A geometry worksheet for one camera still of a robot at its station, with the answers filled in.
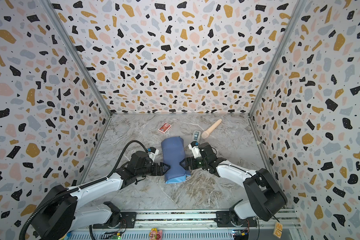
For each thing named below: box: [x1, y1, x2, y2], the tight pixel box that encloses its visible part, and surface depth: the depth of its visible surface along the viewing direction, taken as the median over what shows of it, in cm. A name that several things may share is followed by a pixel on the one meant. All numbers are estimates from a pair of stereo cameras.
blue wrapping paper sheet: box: [161, 136, 192, 184], surface depth 92 cm
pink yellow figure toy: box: [149, 227, 163, 240], surface depth 69 cm
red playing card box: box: [158, 122, 172, 134], surface depth 115 cm
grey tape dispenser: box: [192, 130, 201, 142], surface depth 105 cm
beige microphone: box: [201, 118, 223, 139], surface depth 108 cm
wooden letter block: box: [273, 222, 284, 239], surface depth 73 cm
